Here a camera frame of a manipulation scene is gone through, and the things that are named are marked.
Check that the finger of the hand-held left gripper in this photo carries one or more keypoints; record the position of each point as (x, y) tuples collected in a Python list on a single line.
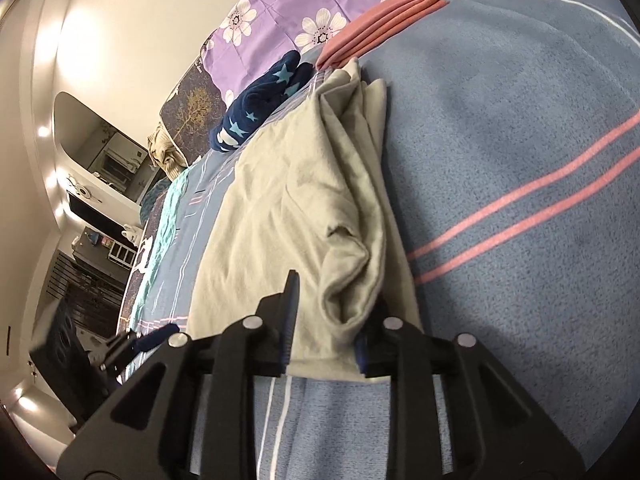
[(152, 338)]

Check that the small white rack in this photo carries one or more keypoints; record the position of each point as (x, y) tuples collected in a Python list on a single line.
[(122, 252)]

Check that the folded pink towel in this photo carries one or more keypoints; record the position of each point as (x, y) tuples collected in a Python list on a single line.
[(370, 30)]

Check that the blue plaid blanket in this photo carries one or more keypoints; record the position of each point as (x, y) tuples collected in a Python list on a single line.
[(500, 135)]

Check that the teal printed bedsheet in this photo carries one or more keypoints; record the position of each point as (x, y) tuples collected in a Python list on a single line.
[(167, 215)]

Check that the beige knit cloth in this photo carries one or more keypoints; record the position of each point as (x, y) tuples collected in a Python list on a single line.
[(167, 152)]

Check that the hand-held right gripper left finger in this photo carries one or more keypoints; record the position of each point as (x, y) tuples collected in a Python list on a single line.
[(289, 325)]

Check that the dark tree print pillow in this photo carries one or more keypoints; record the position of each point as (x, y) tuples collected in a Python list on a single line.
[(195, 105)]

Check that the beige garment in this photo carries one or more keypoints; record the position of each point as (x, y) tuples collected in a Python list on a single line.
[(290, 210)]

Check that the navy star print garment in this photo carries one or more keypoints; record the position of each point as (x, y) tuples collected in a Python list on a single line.
[(260, 105)]

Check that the purple floral pillow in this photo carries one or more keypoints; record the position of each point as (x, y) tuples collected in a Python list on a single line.
[(300, 5)]

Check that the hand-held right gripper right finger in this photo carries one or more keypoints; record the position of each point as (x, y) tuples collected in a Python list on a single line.
[(361, 357)]

